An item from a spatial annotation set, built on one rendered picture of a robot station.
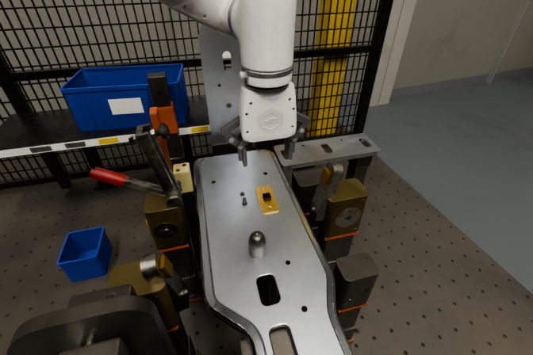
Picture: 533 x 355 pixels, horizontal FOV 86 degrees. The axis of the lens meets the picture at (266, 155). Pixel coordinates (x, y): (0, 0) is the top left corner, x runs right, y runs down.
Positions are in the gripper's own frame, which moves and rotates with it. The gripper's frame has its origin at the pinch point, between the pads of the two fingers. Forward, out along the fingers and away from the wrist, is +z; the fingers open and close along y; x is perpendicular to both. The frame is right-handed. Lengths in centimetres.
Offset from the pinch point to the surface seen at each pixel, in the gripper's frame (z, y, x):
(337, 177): 2.1, 12.2, -7.5
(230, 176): 12.3, -6.6, 9.9
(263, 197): 11.0, -0.7, -0.7
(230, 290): 12.1, -11.0, -19.1
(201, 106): 9.5, -11.1, 44.4
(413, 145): 113, 172, 131
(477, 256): 42, 64, -10
